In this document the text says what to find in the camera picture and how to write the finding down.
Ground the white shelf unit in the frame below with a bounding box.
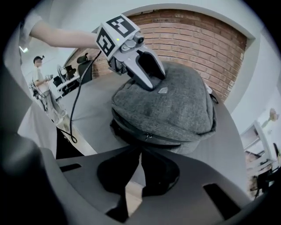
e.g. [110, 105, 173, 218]
[240, 120, 275, 164]

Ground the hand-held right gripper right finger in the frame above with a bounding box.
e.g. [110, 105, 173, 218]
[141, 150, 180, 197]

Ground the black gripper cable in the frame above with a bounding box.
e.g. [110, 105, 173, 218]
[58, 50, 102, 144]

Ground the person's white shirt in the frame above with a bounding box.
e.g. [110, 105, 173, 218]
[4, 10, 58, 158]

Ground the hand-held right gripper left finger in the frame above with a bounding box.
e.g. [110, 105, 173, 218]
[97, 145, 141, 223]

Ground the person's left forearm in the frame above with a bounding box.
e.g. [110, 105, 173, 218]
[29, 21, 101, 50]

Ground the tall black office chair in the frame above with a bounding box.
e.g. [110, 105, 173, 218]
[77, 52, 93, 83]

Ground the grey fabric bag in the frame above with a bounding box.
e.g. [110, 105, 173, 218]
[109, 61, 219, 155]

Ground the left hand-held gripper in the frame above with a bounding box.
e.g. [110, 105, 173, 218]
[92, 14, 166, 91]

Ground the white office desk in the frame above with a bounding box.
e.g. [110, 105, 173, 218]
[56, 74, 81, 95]

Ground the pale flower decoration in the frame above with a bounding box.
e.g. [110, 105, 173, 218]
[262, 107, 279, 128]

